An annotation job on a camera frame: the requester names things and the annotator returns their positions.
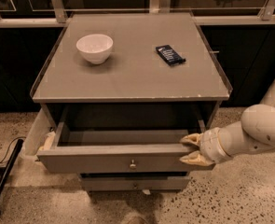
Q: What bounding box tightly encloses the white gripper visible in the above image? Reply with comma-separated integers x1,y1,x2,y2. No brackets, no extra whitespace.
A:
180,128,231,166

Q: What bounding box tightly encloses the grey top drawer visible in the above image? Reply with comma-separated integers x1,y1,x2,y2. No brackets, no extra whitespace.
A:
38,103,206,174

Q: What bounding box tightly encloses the grey drawer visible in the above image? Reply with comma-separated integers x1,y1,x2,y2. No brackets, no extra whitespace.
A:
81,176,189,191
38,103,206,174

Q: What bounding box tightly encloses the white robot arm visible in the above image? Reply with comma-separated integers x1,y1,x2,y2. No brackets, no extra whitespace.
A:
180,79,275,166

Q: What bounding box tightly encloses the grey drawer cabinet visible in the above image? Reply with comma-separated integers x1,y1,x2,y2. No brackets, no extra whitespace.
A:
31,13,232,180

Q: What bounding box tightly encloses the grey bottom drawer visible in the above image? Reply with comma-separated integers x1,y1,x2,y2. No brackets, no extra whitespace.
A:
81,176,189,191

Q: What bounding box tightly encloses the dark blue snack packet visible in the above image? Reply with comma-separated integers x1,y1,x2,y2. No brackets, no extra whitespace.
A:
156,45,186,66

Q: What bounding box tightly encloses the white ceramic bowl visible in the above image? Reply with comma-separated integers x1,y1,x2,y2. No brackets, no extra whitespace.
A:
76,34,114,64

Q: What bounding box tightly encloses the clear plastic storage bin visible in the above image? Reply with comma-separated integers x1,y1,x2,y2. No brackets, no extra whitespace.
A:
21,110,55,159

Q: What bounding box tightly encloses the black metal bar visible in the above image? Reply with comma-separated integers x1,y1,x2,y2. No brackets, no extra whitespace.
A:
0,139,23,215

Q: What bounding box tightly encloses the metal railing frame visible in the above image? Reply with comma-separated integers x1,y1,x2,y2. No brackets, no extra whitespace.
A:
0,0,275,28

